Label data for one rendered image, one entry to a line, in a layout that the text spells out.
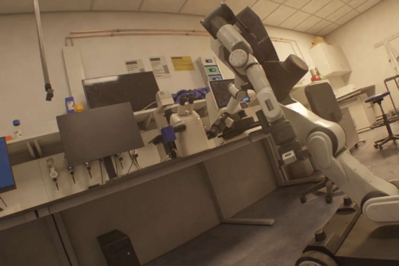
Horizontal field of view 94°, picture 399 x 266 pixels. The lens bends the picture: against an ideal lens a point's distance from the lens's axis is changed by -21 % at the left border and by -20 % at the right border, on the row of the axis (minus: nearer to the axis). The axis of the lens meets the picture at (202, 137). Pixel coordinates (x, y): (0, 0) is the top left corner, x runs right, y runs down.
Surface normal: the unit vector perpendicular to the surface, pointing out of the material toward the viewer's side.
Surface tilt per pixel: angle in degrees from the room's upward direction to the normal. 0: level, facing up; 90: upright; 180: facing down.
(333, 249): 45
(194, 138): 91
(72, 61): 90
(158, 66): 90
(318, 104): 90
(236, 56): 81
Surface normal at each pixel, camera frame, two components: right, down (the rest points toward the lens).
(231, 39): -0.46, -0.07
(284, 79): -0.52, 0.53
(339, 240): 0.14, -0.85
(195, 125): 0.51, -0.26
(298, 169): -0.73, 0.22
